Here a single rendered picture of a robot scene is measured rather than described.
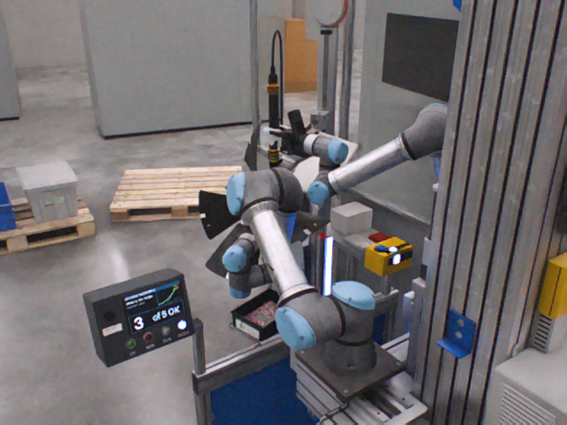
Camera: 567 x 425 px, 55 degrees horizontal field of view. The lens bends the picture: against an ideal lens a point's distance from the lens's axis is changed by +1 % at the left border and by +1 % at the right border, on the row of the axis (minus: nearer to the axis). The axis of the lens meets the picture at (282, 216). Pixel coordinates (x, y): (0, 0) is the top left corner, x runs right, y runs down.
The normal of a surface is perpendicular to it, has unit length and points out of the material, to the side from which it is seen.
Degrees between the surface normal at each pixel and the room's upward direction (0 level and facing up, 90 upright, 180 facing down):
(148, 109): 90
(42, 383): 0
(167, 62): 90
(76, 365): 0
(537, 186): 90
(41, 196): 95
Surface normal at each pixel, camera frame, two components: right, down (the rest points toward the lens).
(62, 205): 0.49, 0.44
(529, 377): 0.00, -0.91
